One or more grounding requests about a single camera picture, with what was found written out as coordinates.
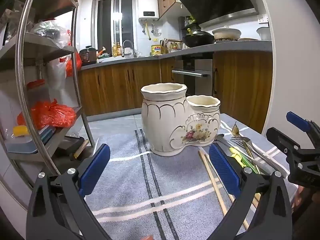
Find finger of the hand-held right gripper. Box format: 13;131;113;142
286;111;320;162
266;127;320;187

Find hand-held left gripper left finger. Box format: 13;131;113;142
26;143;112;240

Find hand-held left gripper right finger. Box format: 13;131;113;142
208;142;293;240

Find yellow spoon with green handle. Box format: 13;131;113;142
229;147;260;174

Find cream floral ceramic utensil holder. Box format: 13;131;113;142
140;82;221;157

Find grey striped tablecloth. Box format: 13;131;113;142
75;112;298;240

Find flat plastic storage boxes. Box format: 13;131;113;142
5;126;57;154

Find knotted orange plastic bag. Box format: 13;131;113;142
17;99;77;130

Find yellow plastic object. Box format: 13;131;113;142
13;125;30;137

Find built-in steel oven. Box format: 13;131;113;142
171;54;215;97

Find white bowl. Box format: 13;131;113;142
257;27;272;41

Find grey kitchen countertop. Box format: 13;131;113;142
80;40;273;70

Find white plastic bag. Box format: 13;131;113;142
47;55;72;90

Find hanging orange plastic bag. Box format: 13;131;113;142
65;30;82;78

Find dark red cooker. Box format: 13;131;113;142
79;45;98;64

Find white casserole pot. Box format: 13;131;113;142
212;26;242;43

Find metal kitchen faucet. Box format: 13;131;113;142
122;40;137;58

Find black wok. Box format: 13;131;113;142
182;29;215;48

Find stainless steel shelf rack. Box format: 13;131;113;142
0;0;97;188

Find clear plastic bag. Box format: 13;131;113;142
30;19;72;49

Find glass sliding window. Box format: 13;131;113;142
95;0;137;55

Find seasoning jars shelf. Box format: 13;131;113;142
185;15;200;29

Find white water heater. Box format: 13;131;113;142
138;0;160;20

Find wooden tool handle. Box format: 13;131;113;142
72;140;90;160

